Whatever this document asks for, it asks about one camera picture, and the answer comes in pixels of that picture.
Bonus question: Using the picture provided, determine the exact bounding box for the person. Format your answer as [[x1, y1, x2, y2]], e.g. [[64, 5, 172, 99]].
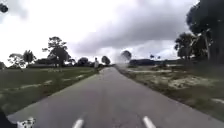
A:
[[93, 57, 100, 70]]

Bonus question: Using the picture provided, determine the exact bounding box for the row of trees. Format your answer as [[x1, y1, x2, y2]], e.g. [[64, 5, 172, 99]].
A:
[[0, 35, 113, 70], [128, 0, 224, 68]]

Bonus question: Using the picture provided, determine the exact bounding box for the grass verge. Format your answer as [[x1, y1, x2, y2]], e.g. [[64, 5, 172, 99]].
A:
[[113, 63, 224, 122], [0, 66, 106, 117]]

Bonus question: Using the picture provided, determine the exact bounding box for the robot's own part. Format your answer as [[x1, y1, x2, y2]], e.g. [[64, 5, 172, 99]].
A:
[[72, 118, 85, 128], [142, 115, 157, 128]]

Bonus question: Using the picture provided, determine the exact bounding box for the grey asphalt path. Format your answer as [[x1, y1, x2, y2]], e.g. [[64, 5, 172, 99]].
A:
[[6, 66, 224, 128]]

